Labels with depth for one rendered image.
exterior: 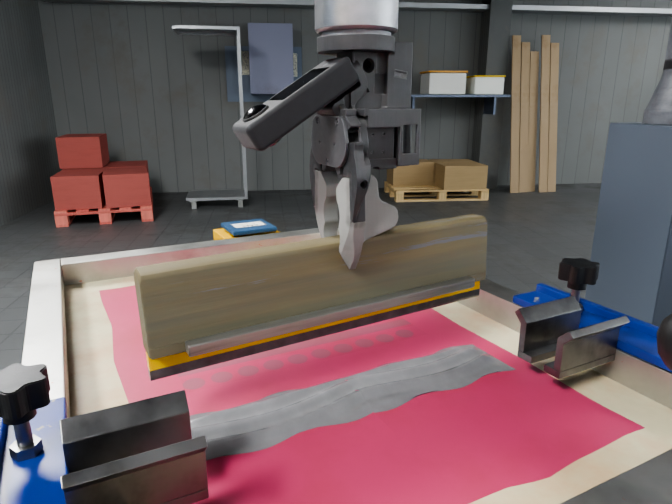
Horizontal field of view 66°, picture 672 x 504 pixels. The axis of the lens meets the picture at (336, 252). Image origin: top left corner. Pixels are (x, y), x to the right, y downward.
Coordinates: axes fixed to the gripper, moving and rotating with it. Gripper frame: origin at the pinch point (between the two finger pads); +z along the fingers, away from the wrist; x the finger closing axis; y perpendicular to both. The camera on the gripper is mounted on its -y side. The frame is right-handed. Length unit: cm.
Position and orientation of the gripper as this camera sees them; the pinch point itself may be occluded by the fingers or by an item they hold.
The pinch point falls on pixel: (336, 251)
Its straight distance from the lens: 52.1
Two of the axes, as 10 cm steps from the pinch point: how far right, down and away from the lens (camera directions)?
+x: -4.6, -2.5, 8.5
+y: 8.9, -1.3, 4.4
